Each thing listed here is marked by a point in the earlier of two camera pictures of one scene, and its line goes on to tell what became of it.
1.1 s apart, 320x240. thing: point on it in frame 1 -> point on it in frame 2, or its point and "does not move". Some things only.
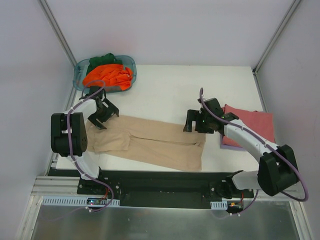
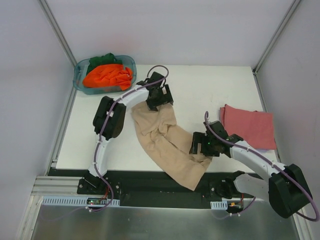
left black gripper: (105, 113) -> (160, 100)
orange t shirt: (112, 75) does not move
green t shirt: (107, 59) does not move
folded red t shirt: (261, 122) does not move
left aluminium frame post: (58, 32) does not move
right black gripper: (196, 121) -> (200, 144)
